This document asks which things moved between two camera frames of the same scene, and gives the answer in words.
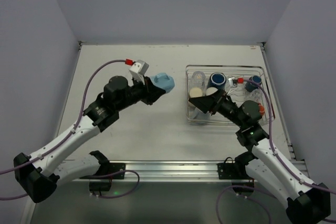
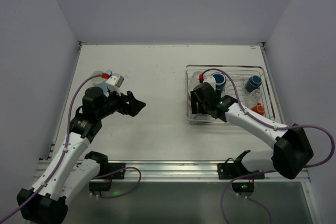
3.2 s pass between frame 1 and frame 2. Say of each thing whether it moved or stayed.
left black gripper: moved
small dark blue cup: stayed
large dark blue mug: stayed
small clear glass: stayed
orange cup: stayed
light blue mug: moved
